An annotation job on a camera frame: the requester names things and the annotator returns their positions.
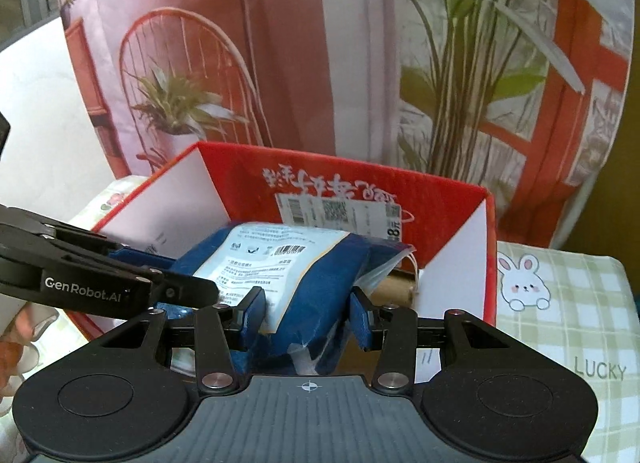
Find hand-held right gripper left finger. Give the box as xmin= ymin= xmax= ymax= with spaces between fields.
xmin=97 ymin=288 xmax=267 ymax=395

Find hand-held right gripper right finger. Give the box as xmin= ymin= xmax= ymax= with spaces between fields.
xmin=350 ymin=288 xmax=517 ymax=396

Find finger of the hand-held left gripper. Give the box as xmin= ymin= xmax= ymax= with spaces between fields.
xmin=106 ymin=247 xmax=176 ymax=272
xmin=145 ymin=267 xmax=220 ymax=313

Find blue packet with white label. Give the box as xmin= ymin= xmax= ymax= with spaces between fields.
xmin=172 ymin=222 xmax=417 ymax=378

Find red strawberry cardboard box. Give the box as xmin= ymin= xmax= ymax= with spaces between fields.
xmin=65 ymin=140 xmax=498 ymax=384

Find green plaid bunny cloth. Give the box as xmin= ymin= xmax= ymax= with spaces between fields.
xmin=0 ymin=176 xmax=640 ymax=463

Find printed wall cloth with plants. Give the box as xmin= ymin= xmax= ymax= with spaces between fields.
xmin=57 ymin=0 xmax=636 ymax=250

